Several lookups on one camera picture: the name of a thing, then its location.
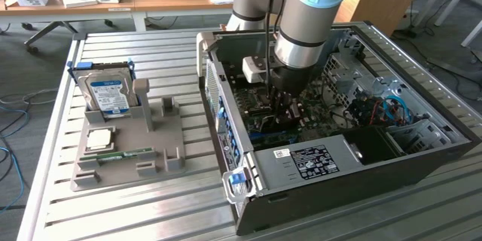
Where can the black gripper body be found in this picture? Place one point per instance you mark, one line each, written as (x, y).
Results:
(291, 80)

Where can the low-profile Nvidia graphics card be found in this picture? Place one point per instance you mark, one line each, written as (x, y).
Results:
(268, 126)

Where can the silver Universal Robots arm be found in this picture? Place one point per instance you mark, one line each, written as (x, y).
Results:
(304, 21)

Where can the green motherboard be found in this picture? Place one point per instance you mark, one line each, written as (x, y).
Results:
(319, 119)

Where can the CPU socket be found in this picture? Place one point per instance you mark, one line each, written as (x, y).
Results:
(261, 98)

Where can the blue expansion slot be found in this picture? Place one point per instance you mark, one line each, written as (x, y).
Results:
(255, 136)

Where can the silver perforated drive cage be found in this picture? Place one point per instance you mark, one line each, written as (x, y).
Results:
(350, 77)

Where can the silver power supply unit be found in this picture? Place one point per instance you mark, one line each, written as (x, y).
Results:
(275, 173)

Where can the blue case release latch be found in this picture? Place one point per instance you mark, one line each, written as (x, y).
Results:
(236, 179)

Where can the open black PC case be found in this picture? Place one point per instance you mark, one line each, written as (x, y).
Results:
(338, 196)

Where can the silver disk bay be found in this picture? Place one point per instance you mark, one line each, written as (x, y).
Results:
(422, 136)

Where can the grey plastic parts rack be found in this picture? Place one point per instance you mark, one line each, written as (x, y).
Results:
(128, 136)

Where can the hard disk with blue caddy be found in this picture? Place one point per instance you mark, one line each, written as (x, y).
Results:
(107, 94)

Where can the silver CPU chip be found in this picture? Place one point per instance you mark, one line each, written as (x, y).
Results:
(99, 139)

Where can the grey castor leg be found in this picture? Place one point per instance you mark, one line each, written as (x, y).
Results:
(45, 32)

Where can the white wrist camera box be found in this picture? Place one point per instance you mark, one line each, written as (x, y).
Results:
(253, 69)

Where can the white table frame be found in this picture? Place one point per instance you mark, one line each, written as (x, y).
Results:
(472, 35)

